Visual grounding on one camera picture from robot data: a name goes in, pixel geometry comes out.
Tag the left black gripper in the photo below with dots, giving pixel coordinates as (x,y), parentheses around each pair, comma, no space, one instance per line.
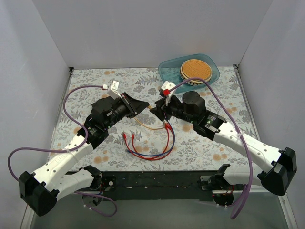
(130,105)

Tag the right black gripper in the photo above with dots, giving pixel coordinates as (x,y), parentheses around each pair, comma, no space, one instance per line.
(164,109)

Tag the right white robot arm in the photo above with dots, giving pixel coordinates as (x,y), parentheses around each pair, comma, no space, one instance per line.
(272,168)

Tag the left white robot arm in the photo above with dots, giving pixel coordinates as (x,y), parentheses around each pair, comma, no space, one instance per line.
(42,188)

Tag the floral table mat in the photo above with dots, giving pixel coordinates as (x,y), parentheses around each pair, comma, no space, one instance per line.
(141,144)

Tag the teal plastic container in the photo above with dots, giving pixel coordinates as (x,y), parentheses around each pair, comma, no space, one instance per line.
(170,70)

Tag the woven round coasters stack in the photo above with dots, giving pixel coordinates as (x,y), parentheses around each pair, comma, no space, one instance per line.
(195,68)

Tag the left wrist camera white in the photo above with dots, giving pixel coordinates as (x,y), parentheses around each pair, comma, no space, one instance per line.
(112,89)

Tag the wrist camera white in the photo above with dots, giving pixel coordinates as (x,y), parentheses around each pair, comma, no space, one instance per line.
(112,89)
(167,91)

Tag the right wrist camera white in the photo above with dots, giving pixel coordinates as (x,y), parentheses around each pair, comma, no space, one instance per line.
(167,91)

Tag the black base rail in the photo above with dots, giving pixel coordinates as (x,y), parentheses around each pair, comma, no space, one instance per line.
(148,185)

